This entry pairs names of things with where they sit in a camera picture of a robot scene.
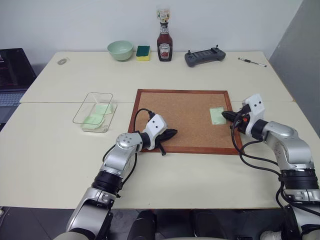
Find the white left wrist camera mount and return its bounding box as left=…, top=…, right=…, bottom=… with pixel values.
left=143, top=113, right=168, bottom=151

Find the wood framed cork board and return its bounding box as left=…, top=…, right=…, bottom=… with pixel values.
left=127, top=88, right=244, bottom=156

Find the beige robot torso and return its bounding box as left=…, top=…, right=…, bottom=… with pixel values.
left=53, top=230, right=97, bottom=240

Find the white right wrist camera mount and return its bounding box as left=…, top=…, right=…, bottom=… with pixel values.
left=244, top=93, right=266, bottom=134

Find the black and silver pen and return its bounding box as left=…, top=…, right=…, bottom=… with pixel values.
left=237, top=57, right=268, bottom=68

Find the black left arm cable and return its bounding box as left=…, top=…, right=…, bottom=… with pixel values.
left=101, top=107, right=157, bottom=199

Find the green and yellow sponge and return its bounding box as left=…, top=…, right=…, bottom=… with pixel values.
left=135, top=45, right=152, bottom=62

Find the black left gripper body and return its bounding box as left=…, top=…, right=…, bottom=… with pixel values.
left=152, top=129, right=170, bottom=158

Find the dark rounded shape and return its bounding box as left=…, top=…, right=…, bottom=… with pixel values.
left=129, top=209, right=159, bottom=240

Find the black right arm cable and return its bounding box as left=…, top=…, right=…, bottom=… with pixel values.
left=229, top=117, right=288, bottom=211

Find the grey handheld controller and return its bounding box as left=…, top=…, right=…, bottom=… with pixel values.
left=184, top=44, right=227, bottom=69

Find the dark laptop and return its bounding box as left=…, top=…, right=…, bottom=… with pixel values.
left=0, top=47, right=37, bottom=125

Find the ketchup bottle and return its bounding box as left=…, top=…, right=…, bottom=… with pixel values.
left=156, top=21, right=174, bottom=63

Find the white rounded robot part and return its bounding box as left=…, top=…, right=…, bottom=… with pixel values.
left=259, top=229, right=284, bottom=240

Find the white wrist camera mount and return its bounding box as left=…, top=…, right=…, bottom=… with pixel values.
left=244, top=93, right=266, bottom=134
left=143, top=113, right=168, bottom=151

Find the clear plastic box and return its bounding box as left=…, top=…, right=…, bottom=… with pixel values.
left=72, top=92, right=118, bottom=134

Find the pale green bowl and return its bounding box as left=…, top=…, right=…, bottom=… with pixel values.
left=107, top=40, right=134, bottom=62

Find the clear cup with small items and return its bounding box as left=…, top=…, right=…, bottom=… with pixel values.
left=155, top=4, right=172, bottom=25

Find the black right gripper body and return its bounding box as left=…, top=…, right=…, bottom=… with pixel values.
left=231, top=105, right=251, bottom=134

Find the green sticky note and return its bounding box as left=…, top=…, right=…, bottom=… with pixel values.
left=209, top=106, right=228, bottom=126
left=93, top=103, right=114, bottom=116
left=82, top=114, right=106, bottom=130

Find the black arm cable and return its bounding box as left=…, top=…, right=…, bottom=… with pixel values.
left=101, top=107, right=157, bottom=199
left=229, top=117, right=288, bottom=211

